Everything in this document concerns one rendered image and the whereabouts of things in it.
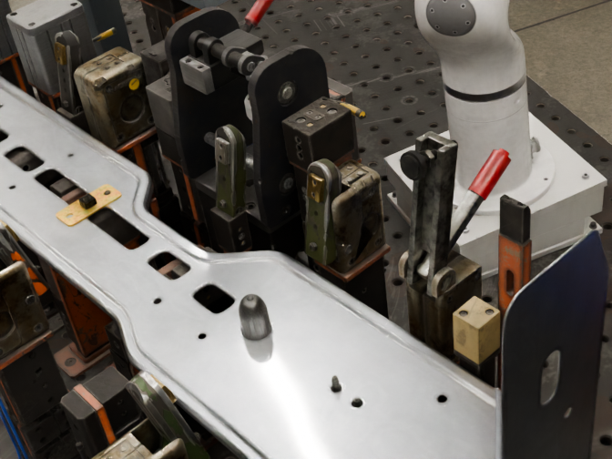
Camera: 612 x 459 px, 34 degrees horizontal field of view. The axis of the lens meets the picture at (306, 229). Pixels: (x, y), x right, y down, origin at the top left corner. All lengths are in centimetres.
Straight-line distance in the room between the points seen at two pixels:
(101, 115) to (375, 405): 66
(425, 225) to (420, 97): 98
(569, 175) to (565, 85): 173
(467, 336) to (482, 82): 52
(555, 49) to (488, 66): 210
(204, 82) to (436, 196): 39
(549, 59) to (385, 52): 138
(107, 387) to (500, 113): 70
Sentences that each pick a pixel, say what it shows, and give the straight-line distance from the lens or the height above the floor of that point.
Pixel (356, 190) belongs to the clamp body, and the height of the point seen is 107.
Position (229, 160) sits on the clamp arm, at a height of 107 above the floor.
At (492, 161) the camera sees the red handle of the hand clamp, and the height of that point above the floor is 114.
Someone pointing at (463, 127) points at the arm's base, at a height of 93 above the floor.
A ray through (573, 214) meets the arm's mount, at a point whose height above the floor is 76.
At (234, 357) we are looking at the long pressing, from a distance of 108.
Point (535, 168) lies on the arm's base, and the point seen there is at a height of 81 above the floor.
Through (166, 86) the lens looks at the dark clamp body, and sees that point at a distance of 139.
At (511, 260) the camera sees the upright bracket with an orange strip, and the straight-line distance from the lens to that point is 96.
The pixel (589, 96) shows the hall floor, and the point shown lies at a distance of 327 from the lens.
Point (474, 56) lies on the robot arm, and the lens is 139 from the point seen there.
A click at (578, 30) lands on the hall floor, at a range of 362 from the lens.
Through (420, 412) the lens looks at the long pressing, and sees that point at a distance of 101.
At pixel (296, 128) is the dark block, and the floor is 112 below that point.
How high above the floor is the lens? 178
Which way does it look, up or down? 40 degrees down
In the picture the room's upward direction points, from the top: 9 degrees counter-clockwise
